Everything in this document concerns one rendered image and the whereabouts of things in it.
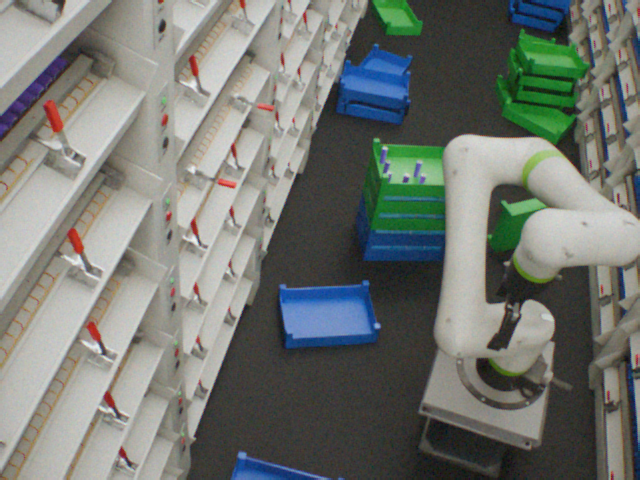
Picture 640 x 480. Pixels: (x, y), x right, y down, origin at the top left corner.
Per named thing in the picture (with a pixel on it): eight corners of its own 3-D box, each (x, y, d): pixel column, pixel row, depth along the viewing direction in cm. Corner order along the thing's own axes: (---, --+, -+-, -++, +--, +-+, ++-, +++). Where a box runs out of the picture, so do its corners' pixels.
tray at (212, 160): (263, 84, 170) (279, 56, 163) (171, 258, 128) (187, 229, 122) (191, 44, 166) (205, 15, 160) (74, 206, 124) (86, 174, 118)
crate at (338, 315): (364, 295, 241) (368, 279, 235) (376, 343, 228) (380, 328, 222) (277, 299, 235) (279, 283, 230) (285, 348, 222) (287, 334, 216)
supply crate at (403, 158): (451, 159, 247) (457, 141, 241) (465, 198, 233) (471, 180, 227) (369, 156, 242) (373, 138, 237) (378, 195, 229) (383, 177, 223)
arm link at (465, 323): (426, 350, 173) (435, 134, 167) (488, 349, 175) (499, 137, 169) (440, 365, 160) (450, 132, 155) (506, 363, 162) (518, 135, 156)
